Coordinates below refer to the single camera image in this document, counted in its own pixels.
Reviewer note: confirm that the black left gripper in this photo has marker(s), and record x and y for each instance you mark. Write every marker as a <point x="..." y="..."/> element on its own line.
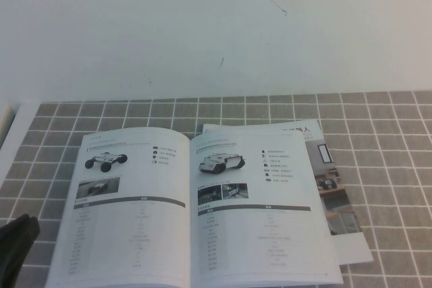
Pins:
<point x="8" y="274"/>

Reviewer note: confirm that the cream board edge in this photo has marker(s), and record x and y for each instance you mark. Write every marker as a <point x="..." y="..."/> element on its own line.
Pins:
<point x="5" y="122"/>

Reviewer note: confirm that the grey white-grid tablecloth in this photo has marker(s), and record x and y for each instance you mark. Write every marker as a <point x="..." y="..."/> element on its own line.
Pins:
<point x="388" y="166"/>

